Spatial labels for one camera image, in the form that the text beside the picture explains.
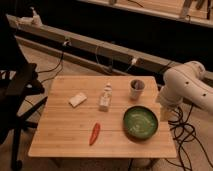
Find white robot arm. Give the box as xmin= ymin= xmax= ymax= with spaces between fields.
xmin=156 ymin=61 xmax=213 ymax=121

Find white cup with utensils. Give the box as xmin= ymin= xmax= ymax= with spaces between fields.
xmin=130 ymin=79 xmax=145 ymax=100

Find red chili pepper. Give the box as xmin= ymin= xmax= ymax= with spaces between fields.
xmin=89 ymin=123 xmax=101 ymax=146

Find wooden table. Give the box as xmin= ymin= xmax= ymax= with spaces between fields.
xmin=28 ymin=76 xmax=177 ymax=158

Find green ceramic bowl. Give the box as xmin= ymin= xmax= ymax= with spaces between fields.
xmin=123 ymin=106 xmax=158 ymax=140

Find long metal rail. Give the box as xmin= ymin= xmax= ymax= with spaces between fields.
xmin=7 ymin=15 xmax=213 ymax=87

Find black floor cables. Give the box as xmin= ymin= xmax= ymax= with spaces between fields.
xmin=165 ymin=105 xmax=213 ymax=171

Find black office chair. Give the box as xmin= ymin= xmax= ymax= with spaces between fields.
xmin=0 ymin=11 xmax=47 ymax=171

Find white spray bottle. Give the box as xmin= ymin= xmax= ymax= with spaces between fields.
xmin=31 ymin=7 xmax=43 ymax=27

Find white sponge block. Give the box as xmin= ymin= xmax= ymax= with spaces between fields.
xmin=69 ymin=93 xmax=87 ymax=107

